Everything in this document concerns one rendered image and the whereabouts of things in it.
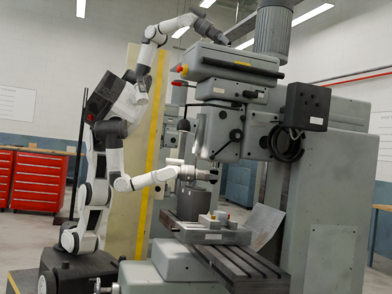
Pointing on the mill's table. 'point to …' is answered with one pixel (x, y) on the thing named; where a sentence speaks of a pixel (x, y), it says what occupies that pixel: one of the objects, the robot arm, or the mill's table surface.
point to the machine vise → (202, 234)
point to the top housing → (223, 54)
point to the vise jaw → (209, 222)
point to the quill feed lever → (234, 135)
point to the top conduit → (242, 67)
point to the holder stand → (193, 202)
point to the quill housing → (220, 132)
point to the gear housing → (229, 91)
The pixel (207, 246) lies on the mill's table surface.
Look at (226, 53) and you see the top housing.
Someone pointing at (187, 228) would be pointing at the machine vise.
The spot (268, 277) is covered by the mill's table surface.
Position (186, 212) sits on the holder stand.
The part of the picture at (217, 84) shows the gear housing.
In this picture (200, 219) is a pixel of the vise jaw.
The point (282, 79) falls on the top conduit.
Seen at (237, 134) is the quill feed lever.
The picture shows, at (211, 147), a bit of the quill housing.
